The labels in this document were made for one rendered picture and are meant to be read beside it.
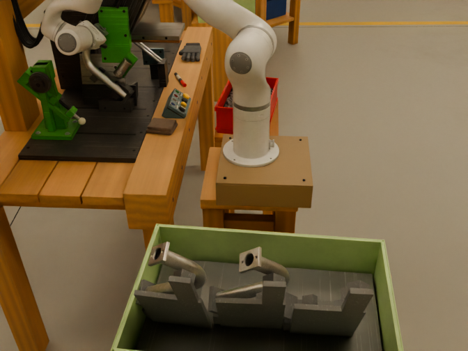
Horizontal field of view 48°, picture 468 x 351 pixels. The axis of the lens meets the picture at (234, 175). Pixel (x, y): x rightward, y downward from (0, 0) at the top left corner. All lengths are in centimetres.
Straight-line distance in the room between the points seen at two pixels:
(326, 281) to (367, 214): 162
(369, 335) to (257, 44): 83
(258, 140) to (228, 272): 46
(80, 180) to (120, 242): 109
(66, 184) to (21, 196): 14
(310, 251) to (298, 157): 42
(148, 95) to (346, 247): 116
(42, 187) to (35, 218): 133
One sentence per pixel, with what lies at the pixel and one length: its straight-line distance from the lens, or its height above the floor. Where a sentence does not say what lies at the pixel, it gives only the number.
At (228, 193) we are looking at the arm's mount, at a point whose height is 90.
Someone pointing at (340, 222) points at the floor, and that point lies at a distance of 297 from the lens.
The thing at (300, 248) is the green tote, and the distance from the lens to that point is 144.
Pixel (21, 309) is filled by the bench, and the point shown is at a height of 31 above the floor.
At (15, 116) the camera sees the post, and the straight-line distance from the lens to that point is 214.
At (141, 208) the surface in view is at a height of 84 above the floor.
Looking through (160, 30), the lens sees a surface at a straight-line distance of 228.
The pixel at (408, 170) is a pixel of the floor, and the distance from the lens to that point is 347.
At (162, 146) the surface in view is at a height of 90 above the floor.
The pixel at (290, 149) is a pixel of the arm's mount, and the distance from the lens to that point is 180.
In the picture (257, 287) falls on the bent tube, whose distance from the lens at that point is 119.
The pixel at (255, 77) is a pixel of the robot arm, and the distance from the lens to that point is 153.
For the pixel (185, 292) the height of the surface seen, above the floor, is 109.
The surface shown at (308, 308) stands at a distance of 115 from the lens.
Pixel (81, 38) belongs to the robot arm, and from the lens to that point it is 182.
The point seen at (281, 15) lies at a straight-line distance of 513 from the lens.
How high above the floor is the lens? 190
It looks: 36 degrees down
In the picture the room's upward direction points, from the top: 1 degrees counter-clockwise
